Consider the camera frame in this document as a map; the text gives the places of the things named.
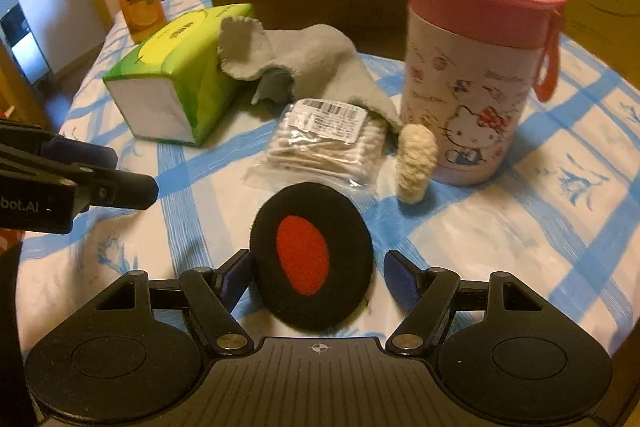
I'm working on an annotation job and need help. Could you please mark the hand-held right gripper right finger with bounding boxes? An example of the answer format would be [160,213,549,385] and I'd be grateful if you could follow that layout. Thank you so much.
[384,250,551,358]

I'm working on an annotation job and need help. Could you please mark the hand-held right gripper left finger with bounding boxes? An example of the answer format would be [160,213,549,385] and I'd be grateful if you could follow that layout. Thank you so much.
[95,249,257,358]

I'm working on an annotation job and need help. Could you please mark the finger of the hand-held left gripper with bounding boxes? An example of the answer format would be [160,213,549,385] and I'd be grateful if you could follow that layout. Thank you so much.
[0,144,160,210]
[0,119,119,168]

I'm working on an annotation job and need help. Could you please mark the black round pad red centre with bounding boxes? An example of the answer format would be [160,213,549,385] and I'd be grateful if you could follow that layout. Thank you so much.
[249,181,375,333]

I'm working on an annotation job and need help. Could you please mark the cream fluffy puff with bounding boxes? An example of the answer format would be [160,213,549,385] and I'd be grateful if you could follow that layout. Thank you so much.
[395,124,440,206]

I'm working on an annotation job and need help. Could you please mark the dark cabinet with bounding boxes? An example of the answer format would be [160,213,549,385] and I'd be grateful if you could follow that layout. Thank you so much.
[0,4,54,86]

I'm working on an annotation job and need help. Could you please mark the blue checked tablecloth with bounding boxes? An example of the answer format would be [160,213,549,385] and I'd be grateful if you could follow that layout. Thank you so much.
[15,0,640,358]

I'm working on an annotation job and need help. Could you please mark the single green tissue packet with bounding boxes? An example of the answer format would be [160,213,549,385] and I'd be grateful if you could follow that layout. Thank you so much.
[102,3,256,146]

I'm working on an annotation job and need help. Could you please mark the cotton swab packet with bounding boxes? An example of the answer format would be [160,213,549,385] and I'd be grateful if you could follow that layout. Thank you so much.
[242,97,389,194]

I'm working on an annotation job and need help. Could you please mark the pink lidded cartoon canister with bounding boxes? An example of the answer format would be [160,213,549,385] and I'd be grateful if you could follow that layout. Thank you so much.
[398,0,571,186]

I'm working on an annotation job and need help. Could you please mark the grey cloth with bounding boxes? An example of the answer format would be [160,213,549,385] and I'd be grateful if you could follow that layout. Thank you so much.
[216,16,404,132]

